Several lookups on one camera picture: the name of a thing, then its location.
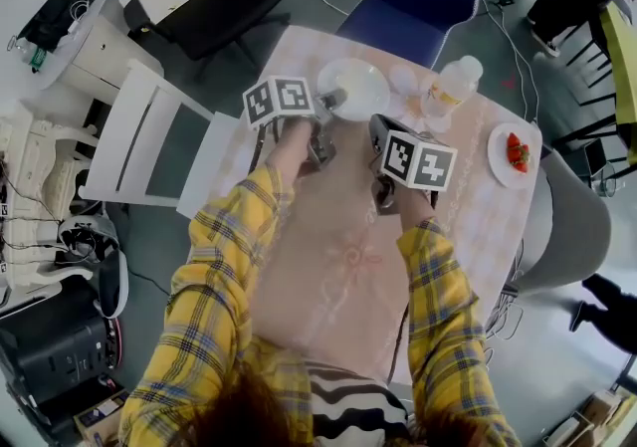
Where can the yellow-green table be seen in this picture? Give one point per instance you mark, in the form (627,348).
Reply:
(624,67)

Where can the black machine red trim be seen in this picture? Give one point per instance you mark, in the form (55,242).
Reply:
(60,355)

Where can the black bag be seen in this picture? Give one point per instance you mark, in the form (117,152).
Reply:
(60,7)

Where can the clear plastic bottle yellow label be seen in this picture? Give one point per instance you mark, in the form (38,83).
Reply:
(450,86)

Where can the open cardboard box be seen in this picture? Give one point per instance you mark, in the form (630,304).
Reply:
(570,430)

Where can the white round cabinet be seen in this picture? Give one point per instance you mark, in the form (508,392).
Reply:
(99,62)

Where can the white round plate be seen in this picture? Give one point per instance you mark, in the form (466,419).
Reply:
(368,86)

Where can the clear bottle green label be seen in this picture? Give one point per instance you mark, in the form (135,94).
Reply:
(32,57)

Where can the white ornate dresser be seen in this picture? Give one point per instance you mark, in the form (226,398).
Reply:
(30,171)

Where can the cardboard box blue label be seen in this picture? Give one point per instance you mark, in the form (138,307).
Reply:
(99,417)

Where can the black office chair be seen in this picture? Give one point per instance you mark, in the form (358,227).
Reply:
(224,2)

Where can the person's left forearm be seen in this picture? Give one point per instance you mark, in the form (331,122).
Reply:
(224,246)

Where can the small white plate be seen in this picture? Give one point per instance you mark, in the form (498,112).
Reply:
(497,166)

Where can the red strawberry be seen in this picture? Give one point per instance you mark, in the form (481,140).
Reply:
(520,153)
(513,140)
(520,165)

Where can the person's left hand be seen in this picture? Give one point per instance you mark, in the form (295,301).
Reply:
(298,146)

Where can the person's right forearm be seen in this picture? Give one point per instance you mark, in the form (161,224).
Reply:
(438,286)

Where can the grey plastic chair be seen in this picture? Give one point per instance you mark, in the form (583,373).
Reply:
(572,226)

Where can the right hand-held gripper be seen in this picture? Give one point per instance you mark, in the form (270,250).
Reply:
(423,163)

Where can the person's torso striped shirt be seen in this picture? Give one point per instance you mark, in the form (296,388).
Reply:
(348,400)

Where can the table with pink checked cloth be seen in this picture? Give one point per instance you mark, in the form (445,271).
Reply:
(343,286)

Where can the white wooden chair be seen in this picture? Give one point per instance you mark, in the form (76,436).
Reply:
(144,86)

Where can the black metal chair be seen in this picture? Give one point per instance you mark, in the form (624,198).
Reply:
(592,126)

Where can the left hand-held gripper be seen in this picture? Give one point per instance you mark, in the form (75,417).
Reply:
(278,99)

